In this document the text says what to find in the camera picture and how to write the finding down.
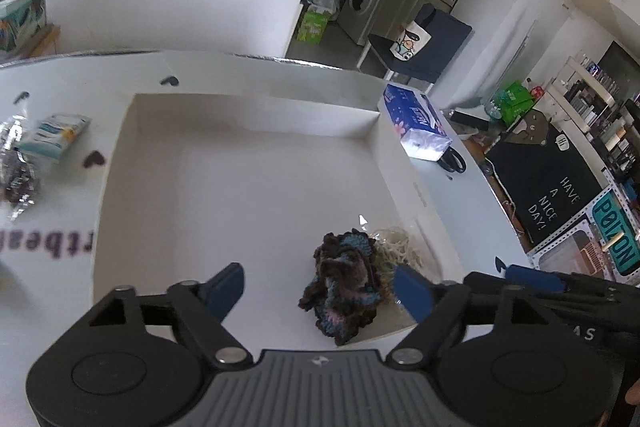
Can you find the blue tissue pack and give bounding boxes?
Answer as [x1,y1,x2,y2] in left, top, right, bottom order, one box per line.
[383,83,451,162]

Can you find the black have a nice day board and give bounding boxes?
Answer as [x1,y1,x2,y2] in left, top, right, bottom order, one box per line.
[485,109,604,248]

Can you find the black scissors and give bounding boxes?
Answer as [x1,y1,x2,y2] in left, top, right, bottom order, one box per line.
[437,146,466,173]

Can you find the white shallow cardboard box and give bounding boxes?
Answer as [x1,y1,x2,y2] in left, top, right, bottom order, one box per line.
[93,94,463,350]

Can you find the green cardboard box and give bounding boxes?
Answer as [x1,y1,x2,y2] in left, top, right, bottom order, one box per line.
[296,4,331,44]

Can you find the white blue medicine sachet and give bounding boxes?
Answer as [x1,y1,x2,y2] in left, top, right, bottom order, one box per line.
[17,114,91,162]

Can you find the dark crocheted multicolour scrunchie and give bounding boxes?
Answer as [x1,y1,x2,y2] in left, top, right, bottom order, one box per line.
[298,229,383,346]

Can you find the cartoon print tote bag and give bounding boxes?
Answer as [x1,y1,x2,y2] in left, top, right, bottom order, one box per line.
[390,22,432,62]

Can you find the colourful patterned storage box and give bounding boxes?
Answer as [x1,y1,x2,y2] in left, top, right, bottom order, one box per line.
[1,0,47,58]

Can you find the bagged dark brown hair tie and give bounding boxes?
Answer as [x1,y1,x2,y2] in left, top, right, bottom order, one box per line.
[0,116,42,220]

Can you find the bagged cream string bundle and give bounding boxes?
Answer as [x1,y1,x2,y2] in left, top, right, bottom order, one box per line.
[372,225,442,281]

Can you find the navy blue chair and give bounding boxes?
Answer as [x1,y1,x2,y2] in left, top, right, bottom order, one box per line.
[356,3,472,86]

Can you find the white washing machine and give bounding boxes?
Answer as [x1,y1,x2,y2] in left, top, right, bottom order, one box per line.
[337,0,381,46]

